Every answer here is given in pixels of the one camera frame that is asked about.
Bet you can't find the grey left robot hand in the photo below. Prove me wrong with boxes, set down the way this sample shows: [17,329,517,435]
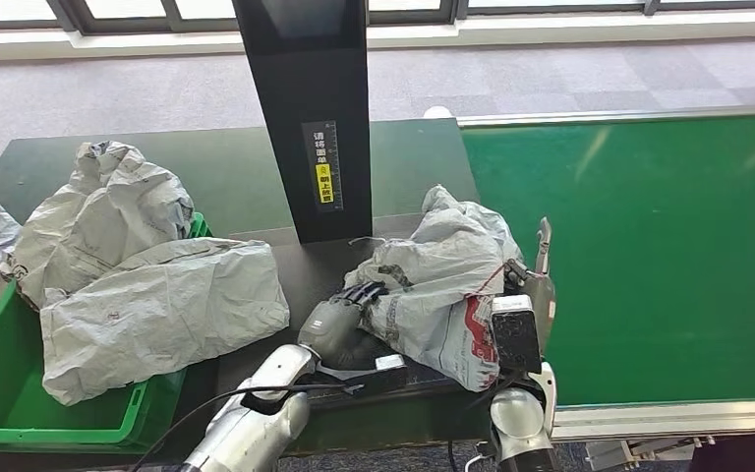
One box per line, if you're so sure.
[297,281,392,370]

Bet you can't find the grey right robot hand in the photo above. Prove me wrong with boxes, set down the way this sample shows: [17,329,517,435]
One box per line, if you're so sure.
[504,216,556,356]

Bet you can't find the dark boxy object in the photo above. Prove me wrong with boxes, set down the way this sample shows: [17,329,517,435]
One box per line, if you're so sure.
[689,435,755,472]

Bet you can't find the white parcel bag red print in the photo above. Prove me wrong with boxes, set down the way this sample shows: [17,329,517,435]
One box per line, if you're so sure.
[343,185,525,393]

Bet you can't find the white window sill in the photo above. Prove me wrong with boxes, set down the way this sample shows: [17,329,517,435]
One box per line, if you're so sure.
[0,7,755,63]

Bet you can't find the plain pale grey parcel bag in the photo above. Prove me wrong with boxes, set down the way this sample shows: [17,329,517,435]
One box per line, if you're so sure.
[39,237,291,406]

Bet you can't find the grey printed parcel bag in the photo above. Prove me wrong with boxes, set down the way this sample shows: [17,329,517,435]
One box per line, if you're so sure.
[12,141,197,311]

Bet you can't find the green conveyor belt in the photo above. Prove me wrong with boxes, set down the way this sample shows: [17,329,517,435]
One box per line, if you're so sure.
[458,103,755,444]

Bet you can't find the dark green table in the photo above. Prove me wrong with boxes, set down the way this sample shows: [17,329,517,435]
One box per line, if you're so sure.
[0,119,502,457]

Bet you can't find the green plastic crate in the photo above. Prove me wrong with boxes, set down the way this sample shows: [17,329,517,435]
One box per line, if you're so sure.
[0,213,212,455]

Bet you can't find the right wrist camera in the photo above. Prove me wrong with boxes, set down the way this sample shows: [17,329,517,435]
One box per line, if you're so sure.
[491,294,543,376]

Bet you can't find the black yellow machine label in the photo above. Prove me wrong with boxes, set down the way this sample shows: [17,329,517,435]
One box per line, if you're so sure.
[301,120,345,213]

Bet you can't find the dark window frame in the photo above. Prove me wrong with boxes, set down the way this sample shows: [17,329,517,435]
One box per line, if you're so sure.
[0,0,755,33]

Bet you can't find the black inbound scanner machine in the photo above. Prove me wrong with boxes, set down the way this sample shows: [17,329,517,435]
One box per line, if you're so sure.
[217,0,483,405]

